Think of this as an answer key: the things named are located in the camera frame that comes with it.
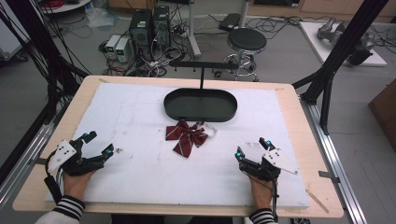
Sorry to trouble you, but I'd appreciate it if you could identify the black round stool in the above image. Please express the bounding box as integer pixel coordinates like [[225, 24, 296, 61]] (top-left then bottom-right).
[[214, 27, 268, 83]]

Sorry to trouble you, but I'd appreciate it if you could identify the white power supply box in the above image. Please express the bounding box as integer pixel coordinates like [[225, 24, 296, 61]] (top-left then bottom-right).
[[105, 34, 121, 61], [114, 37, 132, 63]]

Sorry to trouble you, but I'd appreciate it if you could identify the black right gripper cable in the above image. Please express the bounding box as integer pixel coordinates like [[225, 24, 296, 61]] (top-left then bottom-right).
[[269, 172, 280, 222]]

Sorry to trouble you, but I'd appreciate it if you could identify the thin wooden stick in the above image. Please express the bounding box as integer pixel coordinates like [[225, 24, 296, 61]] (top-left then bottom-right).
[[305, 188, 331, 215]]

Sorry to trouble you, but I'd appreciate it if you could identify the black T-bar stand with tray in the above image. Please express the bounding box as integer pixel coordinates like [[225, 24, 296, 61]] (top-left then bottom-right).
[[163, 60, 240, 123]]

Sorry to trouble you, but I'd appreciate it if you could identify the black metal frame post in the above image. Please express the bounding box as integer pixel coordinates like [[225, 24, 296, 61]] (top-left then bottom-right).
[[291, 0, 390, 136], [4, 0, 92, 125]]

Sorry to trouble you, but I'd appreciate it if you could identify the dark red striped bow tie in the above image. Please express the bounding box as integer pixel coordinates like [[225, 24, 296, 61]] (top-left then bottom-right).
[[164, 119, 219, 159]]

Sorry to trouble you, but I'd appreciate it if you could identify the black computer tower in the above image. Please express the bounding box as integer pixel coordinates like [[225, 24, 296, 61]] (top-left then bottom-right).
[[128, 8, 154, 61], [151, 5, 172, 49]]

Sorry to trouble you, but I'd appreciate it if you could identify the flat black box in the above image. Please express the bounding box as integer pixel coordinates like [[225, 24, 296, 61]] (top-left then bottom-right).
[[218, 12, 242, 33]]

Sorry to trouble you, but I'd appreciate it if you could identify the aluminium rail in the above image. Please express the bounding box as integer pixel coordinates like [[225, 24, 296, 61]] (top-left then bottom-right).
[[0, 122, 54, 210], [299, 95, 369, 224]]

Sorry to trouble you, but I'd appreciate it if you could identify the round white table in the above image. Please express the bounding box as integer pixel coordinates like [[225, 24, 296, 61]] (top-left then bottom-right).
[[39, 0, 92, 15]]

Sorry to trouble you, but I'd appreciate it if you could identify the white metal post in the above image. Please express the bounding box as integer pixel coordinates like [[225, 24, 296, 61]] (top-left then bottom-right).
[[237, 0, 252, 30]]

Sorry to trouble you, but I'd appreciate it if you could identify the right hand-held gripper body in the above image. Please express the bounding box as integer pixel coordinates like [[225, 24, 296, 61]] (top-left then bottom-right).
[[238, 141, 300, 183]]

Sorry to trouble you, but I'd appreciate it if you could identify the person's left hand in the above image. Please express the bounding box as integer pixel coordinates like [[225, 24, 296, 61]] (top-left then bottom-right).
[[63, 170, 96, 201]]

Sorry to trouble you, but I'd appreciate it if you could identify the white desk leg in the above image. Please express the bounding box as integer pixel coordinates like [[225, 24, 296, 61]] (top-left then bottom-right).
[[186, 0, 203, 61]]

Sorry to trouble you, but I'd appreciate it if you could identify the brown wooden cabinet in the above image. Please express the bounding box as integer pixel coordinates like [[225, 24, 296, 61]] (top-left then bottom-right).
[[367, 78, 396, 154]]

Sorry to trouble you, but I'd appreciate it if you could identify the white platform board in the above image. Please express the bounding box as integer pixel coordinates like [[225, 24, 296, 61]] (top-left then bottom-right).
[[298, 21, 389, 68]]

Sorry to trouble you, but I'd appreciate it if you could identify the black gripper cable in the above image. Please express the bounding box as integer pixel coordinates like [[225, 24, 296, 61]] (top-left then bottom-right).
[[43, 151, 64, 204], [269, 172, 280, 222]]

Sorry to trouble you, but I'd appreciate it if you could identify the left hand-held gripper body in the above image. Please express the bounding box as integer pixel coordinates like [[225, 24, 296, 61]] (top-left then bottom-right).
[[47, 139, 106, 177]]

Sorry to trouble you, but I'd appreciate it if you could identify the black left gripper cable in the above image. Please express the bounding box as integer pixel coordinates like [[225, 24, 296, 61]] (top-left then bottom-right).
[[43, 151, 64, 204]]

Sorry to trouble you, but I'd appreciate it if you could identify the metal bracket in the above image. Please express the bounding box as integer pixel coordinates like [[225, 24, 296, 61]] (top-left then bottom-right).
[[318, 170, 341, 185]]

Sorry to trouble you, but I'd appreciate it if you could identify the white foam board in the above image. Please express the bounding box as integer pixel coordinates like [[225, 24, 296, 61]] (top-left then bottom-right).
[[45, 81, 310, 210]]

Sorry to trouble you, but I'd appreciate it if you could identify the person's right hand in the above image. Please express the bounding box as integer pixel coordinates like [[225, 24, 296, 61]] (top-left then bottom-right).
[[247, 175, 276, 211]]

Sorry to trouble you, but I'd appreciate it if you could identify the clear plastic bag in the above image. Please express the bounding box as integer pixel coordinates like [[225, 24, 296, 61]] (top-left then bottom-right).
[[84, 4, 120, 30]]

